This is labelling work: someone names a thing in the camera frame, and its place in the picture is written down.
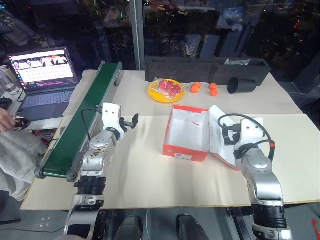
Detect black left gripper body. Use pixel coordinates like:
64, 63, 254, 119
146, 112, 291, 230
118, 116, 131, 133

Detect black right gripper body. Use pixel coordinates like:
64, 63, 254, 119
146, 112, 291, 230
225, 124, 242, 146

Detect orange cardboard shoe box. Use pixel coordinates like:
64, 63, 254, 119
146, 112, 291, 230
161, 103, 265, 172

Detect green conveyor belt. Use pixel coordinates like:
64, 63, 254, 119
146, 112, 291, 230
34, 60, 124, 183

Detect person's bare hand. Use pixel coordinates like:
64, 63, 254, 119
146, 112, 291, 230
0, 107, 17, 133

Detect yellow plate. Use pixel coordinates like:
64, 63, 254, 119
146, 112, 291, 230
147, 79, 186, 103

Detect orange toy fruit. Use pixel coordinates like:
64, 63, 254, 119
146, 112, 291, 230
208, 82, 220, 98
190, 81, 203, 94

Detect black cylindrical cup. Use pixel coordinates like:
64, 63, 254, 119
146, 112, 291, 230
226, 76, 258, 95

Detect red pieces in clear bag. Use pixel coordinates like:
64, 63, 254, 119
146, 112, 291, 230
154, 78, 184, 98

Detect dark grey foam tray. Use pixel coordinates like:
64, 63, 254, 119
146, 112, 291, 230
144, 55, 272, 88

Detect clear plastic bag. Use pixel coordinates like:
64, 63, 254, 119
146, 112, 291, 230
223, 58, 251, 67

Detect open grey laptop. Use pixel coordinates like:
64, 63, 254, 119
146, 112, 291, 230
7, 46, 81, 121

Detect grey person's garment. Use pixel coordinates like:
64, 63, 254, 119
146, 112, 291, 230
0, 130, 49, 202

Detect clear glass cup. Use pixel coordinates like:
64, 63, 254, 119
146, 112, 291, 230
0, 64, 22, 96

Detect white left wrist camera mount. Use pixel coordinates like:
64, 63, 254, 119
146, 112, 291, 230
101, 102, 126, 140

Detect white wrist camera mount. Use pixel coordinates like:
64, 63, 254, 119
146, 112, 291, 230
239, 118, 266, 146
101, 102, 126, 140

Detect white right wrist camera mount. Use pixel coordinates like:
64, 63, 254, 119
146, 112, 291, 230
239, 118, 266, 146

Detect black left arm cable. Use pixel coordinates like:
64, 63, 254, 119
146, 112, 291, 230
80, 105, 104, 146

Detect grey metal window post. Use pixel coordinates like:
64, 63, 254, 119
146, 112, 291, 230
129, 0, 146, 71

